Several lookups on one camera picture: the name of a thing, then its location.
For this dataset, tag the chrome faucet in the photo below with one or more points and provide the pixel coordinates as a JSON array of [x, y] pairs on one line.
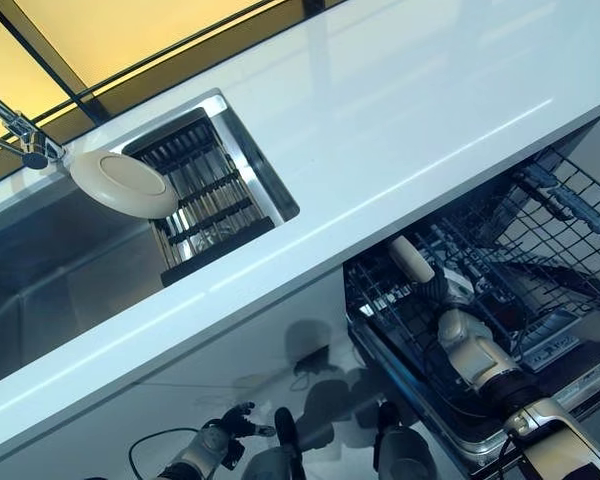
[[30, 137]]

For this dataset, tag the white round plate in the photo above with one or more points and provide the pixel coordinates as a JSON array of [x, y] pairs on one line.
[[125, 182], [410, 257]]

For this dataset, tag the stainless steel sink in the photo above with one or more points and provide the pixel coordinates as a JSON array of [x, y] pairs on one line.
[[55, 260]]

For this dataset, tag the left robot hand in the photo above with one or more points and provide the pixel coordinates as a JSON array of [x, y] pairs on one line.
[[240, 427]]

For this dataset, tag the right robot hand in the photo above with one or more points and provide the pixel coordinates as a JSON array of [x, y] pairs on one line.
[[432, 295]]

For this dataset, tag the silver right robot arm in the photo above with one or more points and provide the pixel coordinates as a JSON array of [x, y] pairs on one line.
[[480, 360]]

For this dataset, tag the yellow window with dark frame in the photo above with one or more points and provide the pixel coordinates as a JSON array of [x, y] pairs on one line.
[[130, 25]]

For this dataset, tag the black roll-up sink rack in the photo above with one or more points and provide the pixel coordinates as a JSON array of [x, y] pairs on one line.
[[205, 200]]

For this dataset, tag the built-in dishwasher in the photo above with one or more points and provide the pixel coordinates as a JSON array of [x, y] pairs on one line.
[[480, 442]]

